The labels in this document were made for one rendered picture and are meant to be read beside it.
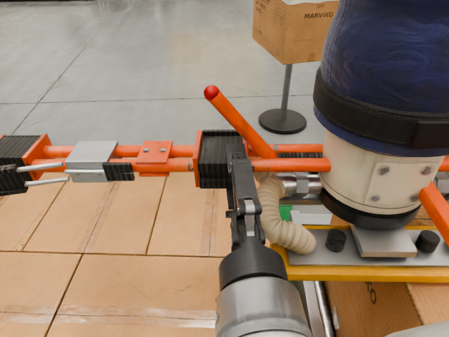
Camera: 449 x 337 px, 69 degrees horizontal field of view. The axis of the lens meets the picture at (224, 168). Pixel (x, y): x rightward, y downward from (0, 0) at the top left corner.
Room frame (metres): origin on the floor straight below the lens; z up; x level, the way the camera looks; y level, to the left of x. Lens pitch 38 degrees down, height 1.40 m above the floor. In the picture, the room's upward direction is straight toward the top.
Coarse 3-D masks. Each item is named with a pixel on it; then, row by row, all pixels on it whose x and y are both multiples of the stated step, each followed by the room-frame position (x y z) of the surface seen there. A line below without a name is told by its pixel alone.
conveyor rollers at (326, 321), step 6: (318, 282) 0.55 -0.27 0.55; (318, 288) 0.53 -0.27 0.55; (324, 288) 0.53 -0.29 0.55; (318, 294) 0.51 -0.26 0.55; (324, 294) 0.51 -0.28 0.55; (318, 300) 0.49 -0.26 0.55; (324, 300) 0.49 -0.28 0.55; (324, 306) 0.47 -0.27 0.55; (324, 312) 0.45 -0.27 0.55; (330, 312) 0.46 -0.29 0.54; (324, 318) 0.44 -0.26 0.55; (330, 318) 0.44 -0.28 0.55; (324, 324) 0.42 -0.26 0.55; (330, 324) 0.42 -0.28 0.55; (324, 330) 0.41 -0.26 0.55; (330, 330) 0.41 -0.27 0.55; (330, 336) 0.39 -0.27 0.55
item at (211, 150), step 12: (204, 132) 0.48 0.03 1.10; (216, 132) 0.48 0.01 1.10; (228, 132) 0.48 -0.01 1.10; (204, 144) 0.45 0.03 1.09; (216, 144) 0.45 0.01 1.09; (192, 156) 0.40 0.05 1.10; (204, 156) 0.42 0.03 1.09; (216, 156) 0.42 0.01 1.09; (204, 168) 0.39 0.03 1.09; (216, 168) 0.39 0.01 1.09; (204, 180) 0.39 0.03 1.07; (216, 180) 0.39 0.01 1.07; (228, 180) 0.39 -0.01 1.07
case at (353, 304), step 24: (336, 216) 0.59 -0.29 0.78; (336, 288) 0.47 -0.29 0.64; (360, 288) 0.38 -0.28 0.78; (384, 288) 0.32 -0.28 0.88; (408, 288) 0.28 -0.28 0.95; (432, 288) 0.28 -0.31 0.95; (336, 312) 0.43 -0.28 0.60; (360, 312) 0.35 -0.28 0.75; (384, 312) 0.29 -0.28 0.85; (408, 312) 0.25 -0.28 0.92; (432, 312) 0.24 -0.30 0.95; (336, 336) 0.39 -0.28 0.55; (360, 336) 0.32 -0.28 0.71
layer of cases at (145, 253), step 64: (64, 192) 0.94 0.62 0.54; (128, 192) 0.94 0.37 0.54; (192, 192) 0.94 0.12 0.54; (0, 256) 0.64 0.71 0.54; (64, 256) 0.64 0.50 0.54; (128, 256) 0.64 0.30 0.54; (192, 256) 0.64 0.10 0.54; (0, 320) 0.44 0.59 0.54; (64, 320) 0.44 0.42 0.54; (128, 320) 0.44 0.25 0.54; (192, 320) 0.44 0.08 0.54
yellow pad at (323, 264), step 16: (320, 240) 0.35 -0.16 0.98; (336, 240) 0.33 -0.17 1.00; (352, 240) 0.35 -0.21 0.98; (416, 240) 0.34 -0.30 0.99; (432, 240) 0.32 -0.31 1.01; (288, 256) 0.32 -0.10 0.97; (304, 256) 0.32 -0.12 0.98; (320, 256) 0.32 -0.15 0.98; (336, 256) 0.31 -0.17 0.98; (352, 256) 0.31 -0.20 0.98; (416, 256) 0.31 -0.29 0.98; (432, 256) 0.31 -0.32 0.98; (448, 256) 0.31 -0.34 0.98; (288, 272) 0.29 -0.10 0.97; (304, 272) 0.29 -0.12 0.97; (320, 272) 0.29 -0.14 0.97; (336, 272) 0.29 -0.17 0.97; (352, 272) 0.29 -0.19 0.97; (368, 272) 0.29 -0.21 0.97; (384, 272) 0.29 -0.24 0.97; (400, 272) 0.29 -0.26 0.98; (416, 272) 0.29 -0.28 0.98; (432, 272) 0.29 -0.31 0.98; (448, 272) 0.29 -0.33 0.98
